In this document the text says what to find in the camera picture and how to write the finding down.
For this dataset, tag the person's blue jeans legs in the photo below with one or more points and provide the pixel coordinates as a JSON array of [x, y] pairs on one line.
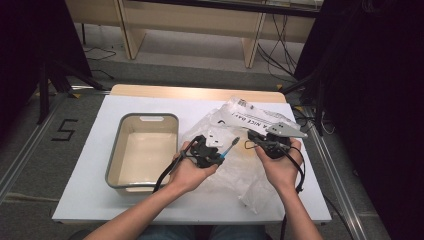
[[200, 233]]

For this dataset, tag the black curtain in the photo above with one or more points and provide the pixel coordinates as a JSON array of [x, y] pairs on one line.
[[30, 50], [373, 100]]

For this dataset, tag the light wooden desk frame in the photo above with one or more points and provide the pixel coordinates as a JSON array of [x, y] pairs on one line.
[[186, 23]]

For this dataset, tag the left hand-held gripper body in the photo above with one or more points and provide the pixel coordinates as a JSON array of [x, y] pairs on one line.
[[203, 151]]

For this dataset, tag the person's left hand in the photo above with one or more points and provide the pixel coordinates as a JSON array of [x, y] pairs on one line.
[[190, 175]]

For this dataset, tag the black tripod stand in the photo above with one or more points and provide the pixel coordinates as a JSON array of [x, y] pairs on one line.
[[50, 86]]

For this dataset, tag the beige plastic bin grey rim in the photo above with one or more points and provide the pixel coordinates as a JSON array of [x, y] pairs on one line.
[[146, 150]]

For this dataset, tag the clear plastic bag yellow smiley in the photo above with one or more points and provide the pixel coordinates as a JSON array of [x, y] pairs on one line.
[[240, 173]]

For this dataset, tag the person's right hand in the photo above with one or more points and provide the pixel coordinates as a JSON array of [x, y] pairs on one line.
[[280, 170]]

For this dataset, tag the black metal stand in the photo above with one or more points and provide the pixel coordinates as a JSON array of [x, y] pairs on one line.
[[316, 93]]

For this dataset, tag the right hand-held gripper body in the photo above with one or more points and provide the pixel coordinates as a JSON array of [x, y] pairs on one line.
[[276, 146]]

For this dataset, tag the metal floor rail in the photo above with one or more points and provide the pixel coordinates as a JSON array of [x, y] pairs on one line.
[[23, 156], [336, 186]]

